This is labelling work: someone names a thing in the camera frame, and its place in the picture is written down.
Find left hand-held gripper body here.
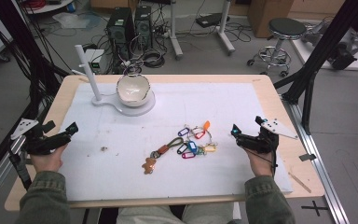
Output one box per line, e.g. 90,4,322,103
10,118,73,156

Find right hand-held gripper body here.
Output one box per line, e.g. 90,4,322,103
236,119,299,154

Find white key stand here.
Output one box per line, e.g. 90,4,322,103
74,44,157,118

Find person's left hand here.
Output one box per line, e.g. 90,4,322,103
31,144,69,174

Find person's right hand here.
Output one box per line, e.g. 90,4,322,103
243,147,276,177

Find black clip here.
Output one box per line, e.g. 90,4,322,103
298,152,318,162

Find thin wooden stick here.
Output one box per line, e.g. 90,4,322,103
287,171,312,194

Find white foam mat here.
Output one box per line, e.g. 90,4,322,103
58,81,294,203

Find small white box green display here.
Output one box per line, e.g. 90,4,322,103
84,49,105,75

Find white ceramic bowl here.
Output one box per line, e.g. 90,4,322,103
116,73,152,108

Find person's right leg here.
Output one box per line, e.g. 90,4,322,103
181,202,235,224

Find black round stool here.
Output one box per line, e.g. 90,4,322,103
246,17,308,78

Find white table leg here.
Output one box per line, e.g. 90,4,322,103
216,0,236,56
169,0,185,61

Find cardboard box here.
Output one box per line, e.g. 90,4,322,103
247,0,295,39

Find clear plastic bag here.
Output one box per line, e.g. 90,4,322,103
51,11,103,33

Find black computer tower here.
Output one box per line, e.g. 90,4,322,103
134,5,154,49
106,7,136,62

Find flat black device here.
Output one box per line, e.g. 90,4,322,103
195,12,231,29

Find round white table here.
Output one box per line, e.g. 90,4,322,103
21,0,76,15

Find right hand-held gripper cable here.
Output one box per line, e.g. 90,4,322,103
247,148,278,177

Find aluminium rail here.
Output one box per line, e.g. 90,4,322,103
0,124,34,216
281,92,351,224

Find black frame beams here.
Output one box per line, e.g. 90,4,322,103
273,0,358,136
0,0,73,188

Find coil of black cables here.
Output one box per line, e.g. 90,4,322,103
142,49,166,69

